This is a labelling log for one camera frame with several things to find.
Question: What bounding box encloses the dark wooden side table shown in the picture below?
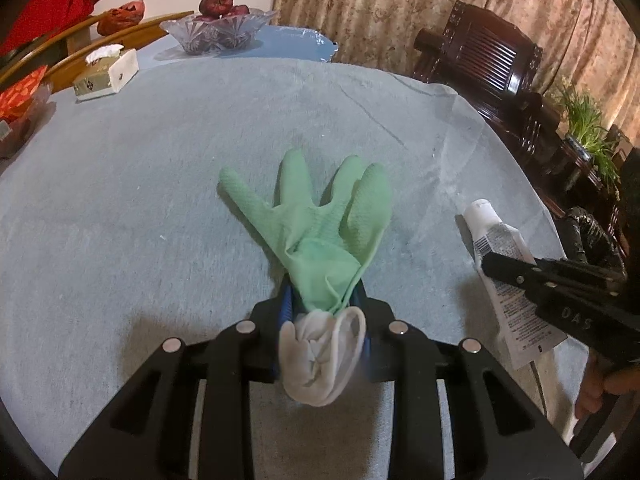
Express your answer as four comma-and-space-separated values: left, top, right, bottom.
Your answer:
542, 135, 621, 221

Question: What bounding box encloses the green rubber glove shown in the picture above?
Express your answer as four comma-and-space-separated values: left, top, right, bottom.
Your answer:
218, 149, 393, 408

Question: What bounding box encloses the tissue box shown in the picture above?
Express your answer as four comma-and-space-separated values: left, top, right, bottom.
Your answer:
72, 44, 140, 98

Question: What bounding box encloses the trash bin with black bag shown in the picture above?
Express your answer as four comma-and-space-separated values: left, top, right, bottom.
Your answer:
555, 205, 628, 276

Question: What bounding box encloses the large glass fruit bowl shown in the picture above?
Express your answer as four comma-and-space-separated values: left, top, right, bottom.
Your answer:
160, 7, 278, 56

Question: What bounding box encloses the dark wooden armchair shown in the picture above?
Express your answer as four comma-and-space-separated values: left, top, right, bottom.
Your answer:
411, 0, 563, 161

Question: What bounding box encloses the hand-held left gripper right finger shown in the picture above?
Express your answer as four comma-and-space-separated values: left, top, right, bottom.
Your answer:
347, 285, 586, 480

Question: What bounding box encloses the potted green plant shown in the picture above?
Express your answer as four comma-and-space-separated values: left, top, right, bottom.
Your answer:
545, 77, 623, 186

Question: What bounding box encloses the wooden cabinet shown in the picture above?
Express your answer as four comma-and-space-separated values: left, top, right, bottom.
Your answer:
0, 10, 195, 93

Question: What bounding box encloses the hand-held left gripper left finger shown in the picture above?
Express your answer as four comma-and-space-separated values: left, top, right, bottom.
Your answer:
59, 280, 296, 480

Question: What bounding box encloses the white squeeze tube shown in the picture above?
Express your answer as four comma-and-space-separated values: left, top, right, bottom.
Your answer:
462, 199, 568, 371

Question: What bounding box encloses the red openwork basket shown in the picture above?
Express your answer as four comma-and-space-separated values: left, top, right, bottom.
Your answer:
96, 0, 147, 36

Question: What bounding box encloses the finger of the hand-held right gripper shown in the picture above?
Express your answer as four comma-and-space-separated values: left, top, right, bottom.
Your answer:
532, 257, 628, 286
479, 251, 556, 306

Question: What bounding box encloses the small glass bowl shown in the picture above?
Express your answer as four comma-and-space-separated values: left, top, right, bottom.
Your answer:
0, 80, 56, 158

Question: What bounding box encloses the person's right hand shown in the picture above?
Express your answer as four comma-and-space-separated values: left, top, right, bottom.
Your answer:
575, 355, 640, 420

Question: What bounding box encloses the blue tablecloth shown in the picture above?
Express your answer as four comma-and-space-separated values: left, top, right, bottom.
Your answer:
135, 24, 338, 65

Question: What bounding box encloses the beige patterned curtain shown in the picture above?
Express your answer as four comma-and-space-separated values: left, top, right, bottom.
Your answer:
272, 0, 640, 133

